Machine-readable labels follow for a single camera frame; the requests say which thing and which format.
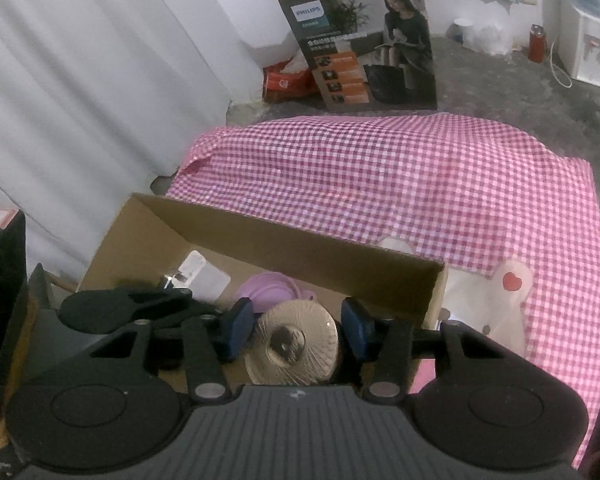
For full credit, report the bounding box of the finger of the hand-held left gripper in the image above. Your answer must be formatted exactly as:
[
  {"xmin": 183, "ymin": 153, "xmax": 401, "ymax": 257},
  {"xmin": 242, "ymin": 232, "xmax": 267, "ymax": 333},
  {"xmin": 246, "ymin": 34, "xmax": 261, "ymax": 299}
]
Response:
[{"xmin": 127, "ymin": 286, "xmax": 223, "ymax": 330}]

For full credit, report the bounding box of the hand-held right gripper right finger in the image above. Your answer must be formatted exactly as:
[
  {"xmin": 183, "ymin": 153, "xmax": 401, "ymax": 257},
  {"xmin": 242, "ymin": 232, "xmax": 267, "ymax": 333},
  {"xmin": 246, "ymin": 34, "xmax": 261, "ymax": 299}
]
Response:
[{"xmin": 340, "ymin": 296, "xmax": 513, "ymax": 405}]

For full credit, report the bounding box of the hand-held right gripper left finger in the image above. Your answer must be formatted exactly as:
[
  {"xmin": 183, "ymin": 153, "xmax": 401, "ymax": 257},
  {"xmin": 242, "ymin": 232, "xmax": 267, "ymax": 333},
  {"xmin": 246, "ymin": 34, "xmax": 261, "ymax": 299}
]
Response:
[{"xmin": 87, "ymin": 296, "xmax": 257, "ymax": 405}]

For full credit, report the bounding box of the white charger plug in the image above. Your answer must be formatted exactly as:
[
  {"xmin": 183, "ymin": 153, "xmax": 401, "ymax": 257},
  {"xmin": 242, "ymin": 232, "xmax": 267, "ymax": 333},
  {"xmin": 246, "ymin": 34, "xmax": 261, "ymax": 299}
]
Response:
[{"xmin": 165, "ymin": 250, "xmax": 231, "ymax": 306}]

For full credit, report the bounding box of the purple plastic lid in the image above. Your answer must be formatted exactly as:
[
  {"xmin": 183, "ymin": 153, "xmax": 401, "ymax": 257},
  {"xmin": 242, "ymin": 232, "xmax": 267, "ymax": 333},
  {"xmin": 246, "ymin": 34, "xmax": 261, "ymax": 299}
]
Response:
[{"xmin": 237, "ymin": 272, "xmax": 316, "ymax": 311}]

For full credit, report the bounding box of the gold lid dark jar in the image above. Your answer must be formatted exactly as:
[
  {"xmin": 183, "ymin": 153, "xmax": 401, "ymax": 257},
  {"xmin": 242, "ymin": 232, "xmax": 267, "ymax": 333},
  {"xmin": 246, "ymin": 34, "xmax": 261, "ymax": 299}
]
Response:
[{"xmin": 244, "ymin": 300, "xmax": 340, "ymax": 386}]

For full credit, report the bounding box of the brown cardboard box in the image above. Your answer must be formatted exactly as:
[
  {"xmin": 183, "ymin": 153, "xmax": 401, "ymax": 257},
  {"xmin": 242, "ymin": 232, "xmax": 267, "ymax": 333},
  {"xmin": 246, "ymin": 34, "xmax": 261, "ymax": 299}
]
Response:
[{"xmin": 77, "ymin": 192, "xmax": 448, "ymax": 386}]

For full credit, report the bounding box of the dark grey object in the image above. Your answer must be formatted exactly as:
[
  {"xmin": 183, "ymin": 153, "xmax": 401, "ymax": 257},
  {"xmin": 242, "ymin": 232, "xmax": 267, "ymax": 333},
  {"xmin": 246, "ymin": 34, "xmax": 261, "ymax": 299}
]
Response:
[{"xmin": 27, "ymin": 262, "xmax": 81, "ymax": 341}]

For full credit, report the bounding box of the black carton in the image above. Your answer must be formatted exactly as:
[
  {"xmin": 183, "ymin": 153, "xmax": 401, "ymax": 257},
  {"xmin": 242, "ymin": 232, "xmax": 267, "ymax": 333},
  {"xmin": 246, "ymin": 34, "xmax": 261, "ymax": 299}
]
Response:
[{"xmin": 0, "ymin": 205, "xmax": 27, "ymax": 416}]

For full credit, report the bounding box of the pink checkered tablecloth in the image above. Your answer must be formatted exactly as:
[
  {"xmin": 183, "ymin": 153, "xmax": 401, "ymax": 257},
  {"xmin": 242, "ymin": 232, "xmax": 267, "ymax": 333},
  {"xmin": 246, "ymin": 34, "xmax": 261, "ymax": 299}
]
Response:
[{"xmin": 165, "ymin": 112, "xmax": 600, "ymax": 461}]

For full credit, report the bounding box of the white curtain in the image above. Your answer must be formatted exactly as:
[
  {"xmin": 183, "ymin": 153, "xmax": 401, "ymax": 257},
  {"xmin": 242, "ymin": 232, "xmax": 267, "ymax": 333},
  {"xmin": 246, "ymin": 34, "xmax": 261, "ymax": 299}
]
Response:
[{"xmin": 0, "ymin": 0, "xmax": 261, "ymax": 301}]

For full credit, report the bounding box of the red snack packet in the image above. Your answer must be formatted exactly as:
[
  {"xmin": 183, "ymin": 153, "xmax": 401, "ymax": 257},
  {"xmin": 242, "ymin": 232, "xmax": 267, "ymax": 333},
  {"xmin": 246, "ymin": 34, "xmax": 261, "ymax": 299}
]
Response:
[{"xmin": 262, "ymin": 60, "xmax": 321, "ymax": 103}]

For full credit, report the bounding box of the printed appliance carton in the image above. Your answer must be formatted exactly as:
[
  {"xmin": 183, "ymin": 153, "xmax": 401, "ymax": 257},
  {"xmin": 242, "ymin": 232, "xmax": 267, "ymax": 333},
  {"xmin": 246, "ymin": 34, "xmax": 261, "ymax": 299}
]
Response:
[{"xmin": 252, "ymin": 0, "xmax": 438, "ymax": 113}]

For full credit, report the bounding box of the white plastic bag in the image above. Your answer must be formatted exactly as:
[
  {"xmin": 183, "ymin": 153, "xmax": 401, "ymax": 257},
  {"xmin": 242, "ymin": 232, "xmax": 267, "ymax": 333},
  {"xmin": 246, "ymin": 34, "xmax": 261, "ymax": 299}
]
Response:
[{"xmin": 462, "ymin": 20, "xmax": 513, "ymax": 56}]

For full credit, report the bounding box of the red thermos flask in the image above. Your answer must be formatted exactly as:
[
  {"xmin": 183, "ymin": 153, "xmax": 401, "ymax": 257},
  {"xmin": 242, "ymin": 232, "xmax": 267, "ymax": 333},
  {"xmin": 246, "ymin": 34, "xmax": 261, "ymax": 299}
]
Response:
[{"xmin": 527, "ymin": 24, "xmax": 546, "ymax": 63}]

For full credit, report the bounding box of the white water dispenser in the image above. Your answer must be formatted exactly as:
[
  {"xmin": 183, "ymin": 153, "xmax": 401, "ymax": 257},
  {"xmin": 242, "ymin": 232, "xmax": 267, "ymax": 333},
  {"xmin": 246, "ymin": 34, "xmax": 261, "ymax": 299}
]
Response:
[{"xmin": 560, "ymin": 0, "xmax": 600, "ymax": 91}]

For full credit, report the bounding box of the white cable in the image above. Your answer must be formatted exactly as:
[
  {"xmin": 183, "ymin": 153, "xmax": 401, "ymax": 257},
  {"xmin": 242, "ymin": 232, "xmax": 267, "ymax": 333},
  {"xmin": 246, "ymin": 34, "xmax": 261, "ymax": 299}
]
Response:
[{"xmin": 550, "ymin": 35, "xmax": 573, "ymax": 88}]

